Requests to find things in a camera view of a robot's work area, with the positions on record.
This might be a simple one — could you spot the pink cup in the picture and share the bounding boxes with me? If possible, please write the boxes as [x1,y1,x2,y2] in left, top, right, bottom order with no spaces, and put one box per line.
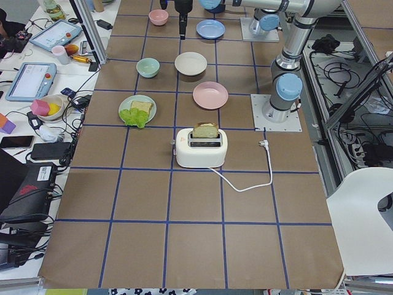
[51,45,70,65]

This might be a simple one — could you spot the mint green plate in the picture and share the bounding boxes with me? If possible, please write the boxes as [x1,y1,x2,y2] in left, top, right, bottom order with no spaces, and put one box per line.
[119,95,157,122]

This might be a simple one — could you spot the beige bowl with toys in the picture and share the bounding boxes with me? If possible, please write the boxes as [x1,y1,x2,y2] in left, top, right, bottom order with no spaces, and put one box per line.
[30,94,66,122]

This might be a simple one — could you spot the green lettuce leaf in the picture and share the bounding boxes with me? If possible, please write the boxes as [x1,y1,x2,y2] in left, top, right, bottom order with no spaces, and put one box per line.
[119,108,149,128]

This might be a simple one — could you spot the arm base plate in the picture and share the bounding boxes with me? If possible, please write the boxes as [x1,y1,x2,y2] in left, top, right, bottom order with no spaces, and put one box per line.
[240,17,279,42]
[251,94,302,132]

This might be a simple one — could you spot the orange screwdriver handle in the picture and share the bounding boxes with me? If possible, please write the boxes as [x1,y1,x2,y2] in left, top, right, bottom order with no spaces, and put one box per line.
[70,55,92,63]

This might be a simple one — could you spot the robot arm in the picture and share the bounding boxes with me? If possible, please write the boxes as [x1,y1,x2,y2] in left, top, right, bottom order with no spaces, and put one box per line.
[230,1,341,123]
[249,8,279,36]

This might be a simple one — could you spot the smartphone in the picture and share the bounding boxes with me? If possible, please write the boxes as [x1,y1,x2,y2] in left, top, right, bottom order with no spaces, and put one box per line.
[1,135,35,149]

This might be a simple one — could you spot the bread slice on plate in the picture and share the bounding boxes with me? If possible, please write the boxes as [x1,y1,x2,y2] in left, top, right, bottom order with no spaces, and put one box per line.
[130,101,154,114]

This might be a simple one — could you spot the black power adapter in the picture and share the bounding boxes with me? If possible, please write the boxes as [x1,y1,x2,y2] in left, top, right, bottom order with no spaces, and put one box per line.
[96,19,113,30]

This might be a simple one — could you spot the cream white plate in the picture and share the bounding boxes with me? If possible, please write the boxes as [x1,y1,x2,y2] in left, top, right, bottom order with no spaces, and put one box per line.
[174,52,208,76]

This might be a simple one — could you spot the far teach pendant tablet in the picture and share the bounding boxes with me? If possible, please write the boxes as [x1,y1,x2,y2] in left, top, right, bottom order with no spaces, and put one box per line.
[29,20,82,52]

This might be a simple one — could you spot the white toaster power cable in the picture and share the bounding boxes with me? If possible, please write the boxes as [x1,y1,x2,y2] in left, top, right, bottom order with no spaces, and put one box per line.
[208,140,274,193]

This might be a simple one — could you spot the near teach pendant tablet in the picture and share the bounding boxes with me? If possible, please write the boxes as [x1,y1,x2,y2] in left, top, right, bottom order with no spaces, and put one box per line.
[5,62,57,102]

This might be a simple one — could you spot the bread slice in toaster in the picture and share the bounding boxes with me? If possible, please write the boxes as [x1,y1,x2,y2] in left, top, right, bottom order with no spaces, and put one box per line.
[192,122,219,138]

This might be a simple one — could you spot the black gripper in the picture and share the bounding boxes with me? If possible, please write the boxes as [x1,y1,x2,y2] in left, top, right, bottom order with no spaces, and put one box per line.
[174,0,193,40]

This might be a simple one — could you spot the aluminium frame post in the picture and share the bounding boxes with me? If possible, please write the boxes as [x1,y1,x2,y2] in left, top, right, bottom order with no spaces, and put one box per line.
[69,0,107,65]

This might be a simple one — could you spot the white chair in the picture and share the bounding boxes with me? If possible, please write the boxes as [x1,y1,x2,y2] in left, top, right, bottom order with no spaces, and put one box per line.
[327,167,392,276]

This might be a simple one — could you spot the white toaster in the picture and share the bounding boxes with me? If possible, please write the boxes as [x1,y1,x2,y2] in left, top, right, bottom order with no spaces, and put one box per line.
[174,128,228,168]

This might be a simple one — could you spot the mint green bowl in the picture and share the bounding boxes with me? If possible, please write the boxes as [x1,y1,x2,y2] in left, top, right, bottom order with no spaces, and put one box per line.
[136,58,160,78]

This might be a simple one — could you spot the blue plate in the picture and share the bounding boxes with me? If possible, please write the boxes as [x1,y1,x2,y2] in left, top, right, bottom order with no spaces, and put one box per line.
[196,20,225,39]

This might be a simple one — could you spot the pink plate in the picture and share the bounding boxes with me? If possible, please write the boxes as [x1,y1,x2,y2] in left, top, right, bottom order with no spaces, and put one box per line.
[193,81,228,110]

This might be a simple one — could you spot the dark blue pot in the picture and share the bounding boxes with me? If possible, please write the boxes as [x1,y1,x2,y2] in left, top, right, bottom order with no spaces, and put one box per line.
[206,4,225,14]

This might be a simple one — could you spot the teach pendant tablet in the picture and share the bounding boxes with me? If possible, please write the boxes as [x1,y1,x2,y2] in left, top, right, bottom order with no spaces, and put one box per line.
[29,20,82,52]
[5,62,57,102]

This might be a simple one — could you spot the pink bowl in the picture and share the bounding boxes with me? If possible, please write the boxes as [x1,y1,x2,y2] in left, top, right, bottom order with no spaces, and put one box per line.
[149,9,169,26]

